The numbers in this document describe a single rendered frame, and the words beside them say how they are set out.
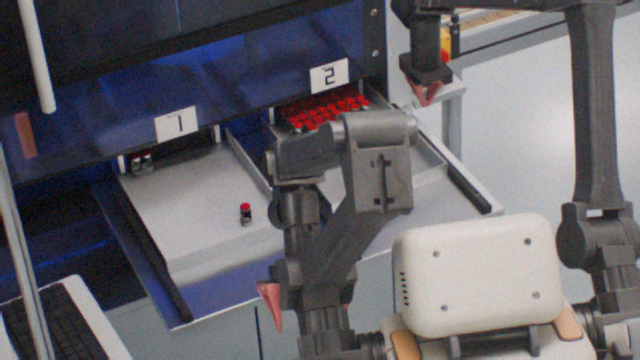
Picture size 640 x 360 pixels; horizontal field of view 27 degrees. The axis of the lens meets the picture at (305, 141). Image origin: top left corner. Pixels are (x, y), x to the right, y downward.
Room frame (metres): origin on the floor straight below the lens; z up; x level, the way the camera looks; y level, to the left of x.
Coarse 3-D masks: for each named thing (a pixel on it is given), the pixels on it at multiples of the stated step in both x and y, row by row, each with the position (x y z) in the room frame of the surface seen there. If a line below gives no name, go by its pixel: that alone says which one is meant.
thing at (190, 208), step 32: (192, 160) 2.21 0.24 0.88; (224, 160) 2.20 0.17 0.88; (128, 192) 2.10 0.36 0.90; (160, 192) 2.11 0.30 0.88; (192, 192) 2.10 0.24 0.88; (224, 192) 2.09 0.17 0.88; (256, 192) 2.08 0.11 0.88; (160, 224) 2.01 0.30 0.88; (192, 224) 2.00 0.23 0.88; (224, 224) 1.99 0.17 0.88; (256, 224) 1.98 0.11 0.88; (160, 256) 1.90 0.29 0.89; (192, 256) 1.88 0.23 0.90
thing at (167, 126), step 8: (176, 112) 2.15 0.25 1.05; (184, 112) 2.16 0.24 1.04; (192, 112) 2.16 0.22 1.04; (160, 120) 2.14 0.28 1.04; (168, 120) 2.14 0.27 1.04; (176, 120) 2.15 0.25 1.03; (184, 120) 2.15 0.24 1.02; (192, 120) 2.16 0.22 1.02; (160, 128) 2.14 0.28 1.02; (168, 128) 2.14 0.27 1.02; (176, 128) 2.15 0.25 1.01; (184, 128) 2.15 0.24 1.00; (192, 128) 2.16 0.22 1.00; (160, 136) 2.13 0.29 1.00; (168, 136) 2.14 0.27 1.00; (176, 136) 2.15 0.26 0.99
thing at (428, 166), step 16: (368, 96) 2.39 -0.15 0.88; (272, 128) 2.28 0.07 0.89; (416, 160) 2.15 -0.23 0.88; (432, 160) 2.13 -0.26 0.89; (336, 176) 2.11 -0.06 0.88; (416, 176) 2.06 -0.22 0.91; (432, 176) 2.07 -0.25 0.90; (320, 192) 2.03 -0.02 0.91; (336, 192) 2.06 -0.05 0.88; (336, 208) 1.99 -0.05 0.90
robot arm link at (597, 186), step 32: (576, 0) 1.66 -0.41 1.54; (608, 0) 1.66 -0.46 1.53; (576, 32) 1.65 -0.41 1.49; (608, 32) 1.64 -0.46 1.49; (576, 64) 1.62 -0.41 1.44; (608, 64) 1.61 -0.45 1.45; (576, 96) 1.60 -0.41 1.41; (608, 96) 1.58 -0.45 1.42; (576, 128) 1.57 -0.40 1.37; (608, 128) 1.55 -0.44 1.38; (576, 160) 1.54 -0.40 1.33; (608, 160) 1.52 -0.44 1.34; (576, 192) 1.51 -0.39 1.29; (608, 192) 1.49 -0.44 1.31; (576, 224) 1.45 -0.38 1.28; (576, 256) 1.42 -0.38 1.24
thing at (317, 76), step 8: (328, 64) 2.28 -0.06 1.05; (336, 64) 2.28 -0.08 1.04; (344, 64) 2.29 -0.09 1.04; (312, 72) 2.26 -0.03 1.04; (320, 72) 2.27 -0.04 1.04; (328, 72) 2.28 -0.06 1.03; (336, 72) 2.28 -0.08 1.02; (344, 72) 2.29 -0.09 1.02; (312, 80) 2.26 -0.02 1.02; (320, 80) 2.27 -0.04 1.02; (328, 80) 2.28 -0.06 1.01; (336, 80) 2.28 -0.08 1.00; (344, 80) 2.29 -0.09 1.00; (312, 88) 2.26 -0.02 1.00; (320, 88) 2.27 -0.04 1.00
